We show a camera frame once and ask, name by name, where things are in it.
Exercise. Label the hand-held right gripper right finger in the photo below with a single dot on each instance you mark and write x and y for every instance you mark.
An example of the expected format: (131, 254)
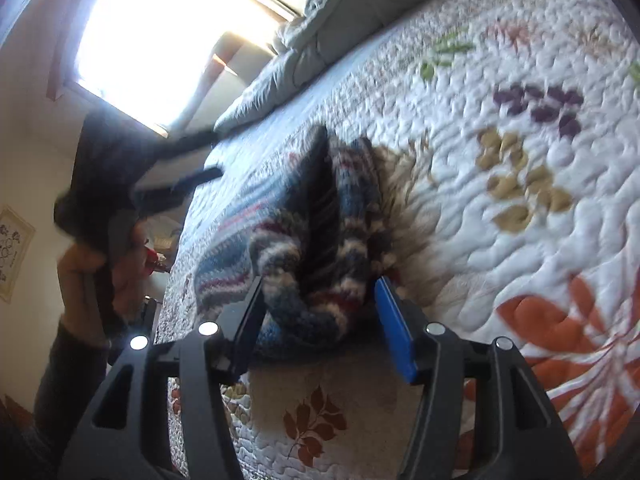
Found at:
(395, 332)

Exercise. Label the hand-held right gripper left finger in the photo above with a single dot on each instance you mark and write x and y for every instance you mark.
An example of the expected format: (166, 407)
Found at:
(244, 332)

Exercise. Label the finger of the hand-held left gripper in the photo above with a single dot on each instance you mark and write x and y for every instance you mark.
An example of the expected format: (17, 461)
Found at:
(185, 142)
(192, 181)

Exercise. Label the striped knitted sock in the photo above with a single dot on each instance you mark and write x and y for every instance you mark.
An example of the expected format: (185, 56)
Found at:
(230, 255)

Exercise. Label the knitted sock with dark inside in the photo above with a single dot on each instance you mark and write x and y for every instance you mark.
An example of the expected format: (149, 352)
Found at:
(325, 260)

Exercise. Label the person's left forearm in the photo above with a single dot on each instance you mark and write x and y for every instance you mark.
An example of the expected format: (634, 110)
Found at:
(70, 385)

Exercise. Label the person's left hand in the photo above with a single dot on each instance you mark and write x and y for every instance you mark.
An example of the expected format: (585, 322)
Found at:
(75, 280)

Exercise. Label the red object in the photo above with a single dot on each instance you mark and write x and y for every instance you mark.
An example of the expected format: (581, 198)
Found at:
(152, 260)

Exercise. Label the bright window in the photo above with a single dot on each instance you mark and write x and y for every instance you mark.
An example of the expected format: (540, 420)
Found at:
(175, 30)

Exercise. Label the grey comforter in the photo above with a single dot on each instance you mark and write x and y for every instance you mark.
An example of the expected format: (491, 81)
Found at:
(320, 25)

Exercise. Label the floral quilted bedspread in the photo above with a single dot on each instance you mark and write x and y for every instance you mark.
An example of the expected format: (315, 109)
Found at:
(500, 160)

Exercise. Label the framed wall picture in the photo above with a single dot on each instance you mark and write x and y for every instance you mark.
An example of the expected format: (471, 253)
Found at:
(12, 252)

